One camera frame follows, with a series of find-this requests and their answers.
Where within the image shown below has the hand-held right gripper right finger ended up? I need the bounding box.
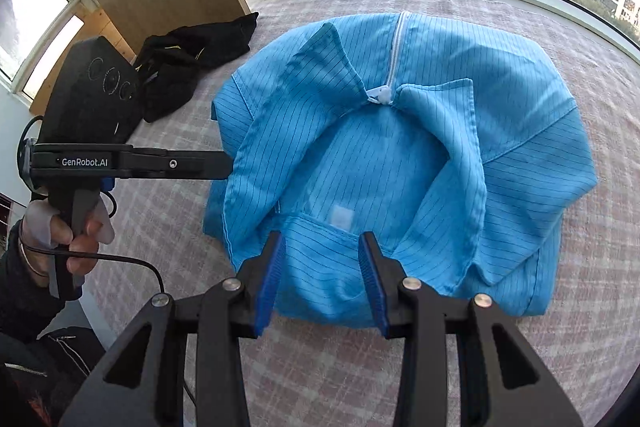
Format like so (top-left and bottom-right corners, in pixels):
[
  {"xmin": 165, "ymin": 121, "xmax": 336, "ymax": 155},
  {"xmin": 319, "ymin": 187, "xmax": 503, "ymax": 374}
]
[{"xmin": 359, "ymin": 231, "xmax": 585, "ymax": 427}]

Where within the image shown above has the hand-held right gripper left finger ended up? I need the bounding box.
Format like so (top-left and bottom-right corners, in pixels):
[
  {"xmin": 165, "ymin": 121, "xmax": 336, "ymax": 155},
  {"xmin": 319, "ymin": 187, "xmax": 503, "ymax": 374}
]
[{"xmin": 59, "ymin": 230, "xmax": 288, "ymax": 427}]

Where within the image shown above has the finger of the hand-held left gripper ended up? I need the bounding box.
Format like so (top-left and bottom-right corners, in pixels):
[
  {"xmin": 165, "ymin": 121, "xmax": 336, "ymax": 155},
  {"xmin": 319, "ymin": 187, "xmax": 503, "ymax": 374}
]
[{"xmin": 131, "ymin": 148, "xmax": 235, "ymax": 181}]

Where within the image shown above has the blue striped zip jacket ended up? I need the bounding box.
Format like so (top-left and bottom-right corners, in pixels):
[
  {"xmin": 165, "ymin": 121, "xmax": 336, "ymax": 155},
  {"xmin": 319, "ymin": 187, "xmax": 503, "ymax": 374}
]
[{"xmin": 202, "ymin": 10, "xmax": 600, "ymax": 319}]

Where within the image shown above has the person's left forearm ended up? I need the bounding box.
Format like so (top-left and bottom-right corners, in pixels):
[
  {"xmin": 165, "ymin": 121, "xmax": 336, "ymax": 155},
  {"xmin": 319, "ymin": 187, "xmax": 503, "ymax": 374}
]
[{"xmin": 0, "ymin": 222, "xmax": 66, "ymax": 343}]

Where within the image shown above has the person's left hand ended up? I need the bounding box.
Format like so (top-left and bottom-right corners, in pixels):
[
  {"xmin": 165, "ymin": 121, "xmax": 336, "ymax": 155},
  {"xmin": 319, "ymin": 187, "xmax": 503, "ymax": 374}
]
[{"xmin": 20, "ymin": 196, "xmax": 117, "ymax": 280}]

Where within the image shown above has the pink plaid blanket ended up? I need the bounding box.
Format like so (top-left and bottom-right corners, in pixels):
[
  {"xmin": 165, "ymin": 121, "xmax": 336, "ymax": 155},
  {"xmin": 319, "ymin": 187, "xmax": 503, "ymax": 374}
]
[{"xmin": 87, "ymin": 0, "xmax": 640, "ymax": 427}]

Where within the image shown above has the black garment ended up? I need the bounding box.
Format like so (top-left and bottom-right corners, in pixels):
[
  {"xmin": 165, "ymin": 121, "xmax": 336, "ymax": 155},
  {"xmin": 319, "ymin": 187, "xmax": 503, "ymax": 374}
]
[{"xmin": 134, "ymin": 12, "xmax": 260, "ymax": 124}]

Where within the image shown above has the person's black jacket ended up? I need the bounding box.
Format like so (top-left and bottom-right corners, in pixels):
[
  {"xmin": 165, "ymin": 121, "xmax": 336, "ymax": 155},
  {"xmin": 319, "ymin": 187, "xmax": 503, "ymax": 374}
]
[{"xmin": 0, "ymin": 327, "xmax": 108, "ymax": 427}]

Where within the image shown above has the thin black cable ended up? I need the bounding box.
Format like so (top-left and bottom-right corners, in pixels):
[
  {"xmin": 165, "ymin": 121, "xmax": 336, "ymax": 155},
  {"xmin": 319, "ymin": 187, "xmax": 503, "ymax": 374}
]
[{"xmin": 22, "ymin": 244, "xmax": 167, "ymax": 295}]

